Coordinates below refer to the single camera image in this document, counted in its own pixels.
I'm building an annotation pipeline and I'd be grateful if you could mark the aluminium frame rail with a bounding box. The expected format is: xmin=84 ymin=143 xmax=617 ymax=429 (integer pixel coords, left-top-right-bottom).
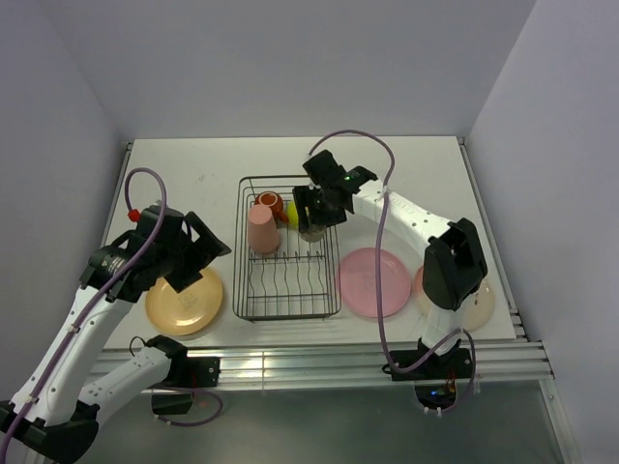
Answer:
xmin=86 ymin=337 xmax=555 ymax=392

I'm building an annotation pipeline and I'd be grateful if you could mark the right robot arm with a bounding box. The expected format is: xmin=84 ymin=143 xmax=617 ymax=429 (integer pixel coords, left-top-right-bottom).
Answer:
xmin=293 ymin=150 xmax=487 ymax=377

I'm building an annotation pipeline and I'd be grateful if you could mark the orange plastic plate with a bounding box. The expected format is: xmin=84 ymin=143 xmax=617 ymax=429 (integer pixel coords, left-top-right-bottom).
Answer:
xmin=145 ymin=268 xmax=224 ymax=336

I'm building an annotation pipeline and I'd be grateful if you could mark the wire dish rack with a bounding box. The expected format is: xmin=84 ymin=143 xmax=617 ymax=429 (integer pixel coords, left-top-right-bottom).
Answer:
xmin=233 ymin=175 xmax=341 ymax=322

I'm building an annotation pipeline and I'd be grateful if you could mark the yellow-green bowl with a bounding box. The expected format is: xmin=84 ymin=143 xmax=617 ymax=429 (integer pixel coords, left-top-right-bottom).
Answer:
xmin=286 ymin=200 xmax=299 ymax=229

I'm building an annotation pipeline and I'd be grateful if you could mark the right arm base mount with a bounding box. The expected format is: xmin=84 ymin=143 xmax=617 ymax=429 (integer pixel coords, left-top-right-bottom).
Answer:
xmin=382 ymin=346 xmax=477 ymax=417

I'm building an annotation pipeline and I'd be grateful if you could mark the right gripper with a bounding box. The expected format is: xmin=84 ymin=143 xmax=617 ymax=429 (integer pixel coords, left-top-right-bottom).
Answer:
xmin=292 ymin=184 xmax=348 ymax=232

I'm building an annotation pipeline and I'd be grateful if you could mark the pink plastic cup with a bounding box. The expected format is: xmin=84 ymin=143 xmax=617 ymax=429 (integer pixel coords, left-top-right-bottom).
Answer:
xmin=247 ymin=204 xmax=280 ymax=254

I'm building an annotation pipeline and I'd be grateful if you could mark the pink plastic plate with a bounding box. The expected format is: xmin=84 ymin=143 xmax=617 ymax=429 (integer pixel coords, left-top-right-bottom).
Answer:
xmin=337 ymin=247 xmax=412 ymax=318

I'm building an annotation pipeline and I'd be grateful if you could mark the small speckled ceramic cup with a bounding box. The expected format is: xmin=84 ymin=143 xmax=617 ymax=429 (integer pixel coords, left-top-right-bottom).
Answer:
xmin=299 ymin=226 xmax=326 ymax=244

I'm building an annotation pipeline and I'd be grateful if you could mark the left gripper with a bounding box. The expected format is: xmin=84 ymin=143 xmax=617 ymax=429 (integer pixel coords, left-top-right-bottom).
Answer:
xmin=156 ymin=212 xmax=229 ymax=292

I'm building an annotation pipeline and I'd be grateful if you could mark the dark red teacup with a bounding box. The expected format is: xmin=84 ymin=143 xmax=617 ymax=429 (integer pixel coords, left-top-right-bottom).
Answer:
xmin=256 ymin=190 xmax=289 ymax=224

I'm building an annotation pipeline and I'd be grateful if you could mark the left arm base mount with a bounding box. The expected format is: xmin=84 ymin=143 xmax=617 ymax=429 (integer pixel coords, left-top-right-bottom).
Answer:
xmin=129 ymin=335 xmax=224 ymax=428

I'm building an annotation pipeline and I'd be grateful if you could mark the pink cream floral plate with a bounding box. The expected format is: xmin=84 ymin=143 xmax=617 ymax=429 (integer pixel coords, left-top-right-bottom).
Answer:
xmin=413 ymin=268 xmax=495 ymax=332

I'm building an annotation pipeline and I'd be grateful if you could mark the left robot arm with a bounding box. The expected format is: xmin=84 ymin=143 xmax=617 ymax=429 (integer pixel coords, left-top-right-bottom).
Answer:
xmin=1 ymin=205 xmax=231 ymax=463

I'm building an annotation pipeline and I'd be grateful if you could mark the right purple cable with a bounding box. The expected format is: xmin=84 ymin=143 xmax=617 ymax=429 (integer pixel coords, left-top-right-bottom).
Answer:
xmin=305 ymin=129 xmax=478 ymax=417

